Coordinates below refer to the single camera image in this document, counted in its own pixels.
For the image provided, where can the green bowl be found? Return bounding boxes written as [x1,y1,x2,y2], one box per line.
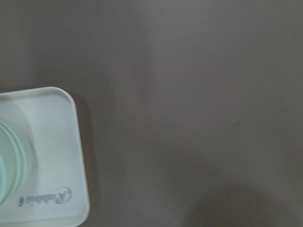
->
[0,118,34,207]

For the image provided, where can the beige rabbit serving tray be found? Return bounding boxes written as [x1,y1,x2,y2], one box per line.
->
[0,87,90,227]

